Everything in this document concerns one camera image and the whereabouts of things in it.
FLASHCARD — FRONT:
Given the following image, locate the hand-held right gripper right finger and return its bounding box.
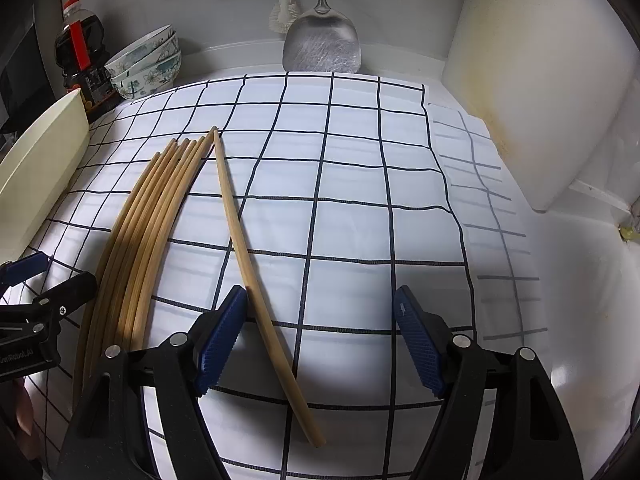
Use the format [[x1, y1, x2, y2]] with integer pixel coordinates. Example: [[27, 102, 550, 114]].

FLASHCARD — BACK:
[[393, 285, 583, 480]]

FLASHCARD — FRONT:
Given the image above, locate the person's left hand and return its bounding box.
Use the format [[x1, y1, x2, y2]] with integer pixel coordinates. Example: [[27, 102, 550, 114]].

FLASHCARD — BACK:
[[0, 379, 33, 448]]

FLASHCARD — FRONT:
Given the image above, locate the slender wooden chopstick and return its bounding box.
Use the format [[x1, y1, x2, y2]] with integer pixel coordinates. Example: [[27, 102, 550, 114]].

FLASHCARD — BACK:
[[210, 126, 327, 448]]

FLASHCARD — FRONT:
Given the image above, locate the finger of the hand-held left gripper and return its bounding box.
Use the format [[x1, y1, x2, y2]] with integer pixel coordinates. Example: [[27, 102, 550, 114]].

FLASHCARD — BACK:
[[27, 271, 98, 322], [0, 251, 51, 288]]

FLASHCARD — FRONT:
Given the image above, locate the dark soy sauce bottle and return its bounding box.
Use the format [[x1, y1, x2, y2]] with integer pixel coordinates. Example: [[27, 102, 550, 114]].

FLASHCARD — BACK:
[[54, 0, 121, 111]]

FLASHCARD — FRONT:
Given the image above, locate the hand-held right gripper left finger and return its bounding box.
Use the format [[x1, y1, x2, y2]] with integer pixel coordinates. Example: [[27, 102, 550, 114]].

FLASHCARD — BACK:
[[55, 285, 249, 480]]

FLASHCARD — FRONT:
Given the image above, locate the white black checkered cloth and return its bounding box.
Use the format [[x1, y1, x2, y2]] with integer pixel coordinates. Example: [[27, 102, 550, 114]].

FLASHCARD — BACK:
[[15, 71, 548, 480]]

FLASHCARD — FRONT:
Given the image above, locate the cream round basin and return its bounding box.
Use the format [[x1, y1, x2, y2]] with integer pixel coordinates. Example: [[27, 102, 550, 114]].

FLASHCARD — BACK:
[[0, 87, 91, 266]]

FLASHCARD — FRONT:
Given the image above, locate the white blue floral bowl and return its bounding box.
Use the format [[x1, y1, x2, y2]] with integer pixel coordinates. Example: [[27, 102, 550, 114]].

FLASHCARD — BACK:
[[115, 52, 182, 101], [104, 24, 177, 78], [110, 42, 181, 88]]

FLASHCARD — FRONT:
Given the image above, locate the bundle of wooden chopsticks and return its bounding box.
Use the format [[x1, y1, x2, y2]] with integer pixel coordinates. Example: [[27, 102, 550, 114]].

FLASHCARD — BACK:
[[72, 136, 213, 411]]

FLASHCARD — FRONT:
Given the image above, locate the metal spatula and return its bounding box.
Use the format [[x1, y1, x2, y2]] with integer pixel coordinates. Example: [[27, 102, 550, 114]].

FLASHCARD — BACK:
[[281, 0, 362, 75]]

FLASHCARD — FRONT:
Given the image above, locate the white cutting board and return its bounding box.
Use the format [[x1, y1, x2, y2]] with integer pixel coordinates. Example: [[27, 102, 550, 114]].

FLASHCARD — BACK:
[[440, 0, 636, 211]]

